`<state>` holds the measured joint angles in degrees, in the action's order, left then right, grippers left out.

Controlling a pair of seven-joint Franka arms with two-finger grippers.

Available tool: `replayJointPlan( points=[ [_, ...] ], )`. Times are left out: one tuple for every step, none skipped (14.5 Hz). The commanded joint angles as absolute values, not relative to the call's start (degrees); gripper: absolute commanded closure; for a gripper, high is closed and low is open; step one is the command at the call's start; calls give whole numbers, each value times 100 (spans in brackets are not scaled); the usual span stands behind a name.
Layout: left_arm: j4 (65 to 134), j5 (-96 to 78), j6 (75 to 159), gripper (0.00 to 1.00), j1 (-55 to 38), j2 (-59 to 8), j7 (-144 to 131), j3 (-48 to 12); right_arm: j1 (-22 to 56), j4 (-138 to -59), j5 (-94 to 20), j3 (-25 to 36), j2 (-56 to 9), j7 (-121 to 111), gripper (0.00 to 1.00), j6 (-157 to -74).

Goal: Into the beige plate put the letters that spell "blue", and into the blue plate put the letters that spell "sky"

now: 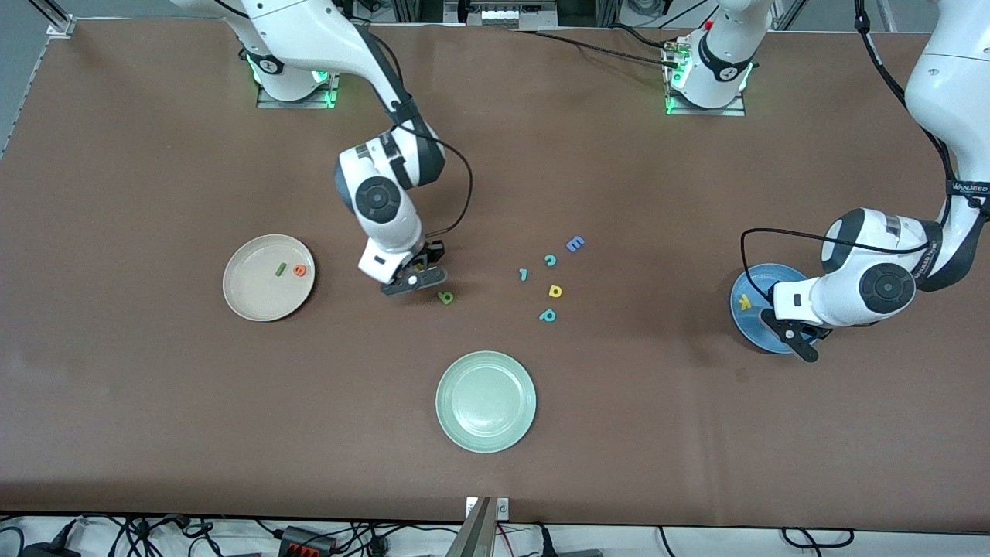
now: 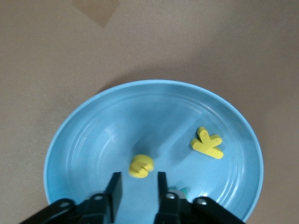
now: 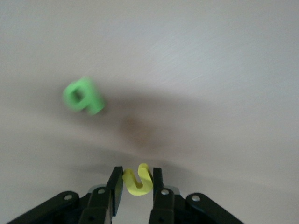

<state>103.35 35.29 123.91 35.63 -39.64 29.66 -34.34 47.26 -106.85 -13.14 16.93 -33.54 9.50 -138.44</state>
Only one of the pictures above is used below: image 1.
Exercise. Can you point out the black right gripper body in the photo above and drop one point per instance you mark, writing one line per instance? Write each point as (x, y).
(430, 256)

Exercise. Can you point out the green foam letter g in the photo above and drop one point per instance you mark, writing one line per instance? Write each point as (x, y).
(451, 299)

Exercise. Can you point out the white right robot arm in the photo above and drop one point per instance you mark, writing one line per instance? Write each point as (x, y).
(309, 31)

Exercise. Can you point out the teal foam letter p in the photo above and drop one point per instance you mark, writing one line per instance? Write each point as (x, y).
(543, 316)

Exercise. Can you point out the blue foam letter E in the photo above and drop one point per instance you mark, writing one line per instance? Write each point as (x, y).
(575, 244)

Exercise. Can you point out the pale green round plate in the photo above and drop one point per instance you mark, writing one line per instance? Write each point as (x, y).
(486, 402)

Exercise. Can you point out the beige brown round plate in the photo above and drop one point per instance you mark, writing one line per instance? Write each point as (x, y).
(255, 298)

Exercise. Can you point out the grey terminal block device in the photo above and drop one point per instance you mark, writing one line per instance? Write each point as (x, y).
(510, 14)

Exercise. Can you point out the black power plug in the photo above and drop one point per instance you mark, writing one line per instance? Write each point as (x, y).
(544, 539)

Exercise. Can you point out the black red power strip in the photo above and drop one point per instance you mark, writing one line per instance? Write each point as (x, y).
(305, 541)

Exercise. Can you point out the blue round plate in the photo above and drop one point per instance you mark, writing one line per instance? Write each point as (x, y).
(746, 321)

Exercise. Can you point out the black power adapter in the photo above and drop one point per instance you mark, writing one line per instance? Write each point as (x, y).
(46, 551)

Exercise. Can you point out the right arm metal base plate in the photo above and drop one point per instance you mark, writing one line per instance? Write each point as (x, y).
(309, 103)

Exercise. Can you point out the aluminium frame profile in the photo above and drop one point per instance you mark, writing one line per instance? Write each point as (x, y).
(418, 9)
(50, 9)

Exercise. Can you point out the white pole bracket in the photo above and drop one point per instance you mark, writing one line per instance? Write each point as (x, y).
(503, 508)

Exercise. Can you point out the grey metal camera pole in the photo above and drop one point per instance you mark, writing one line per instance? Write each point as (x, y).
(473, 534)

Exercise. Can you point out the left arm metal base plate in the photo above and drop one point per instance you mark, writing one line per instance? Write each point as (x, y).
(735, 112)

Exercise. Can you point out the metal table corner bracket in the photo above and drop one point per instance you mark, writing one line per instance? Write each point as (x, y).
(60, 29)

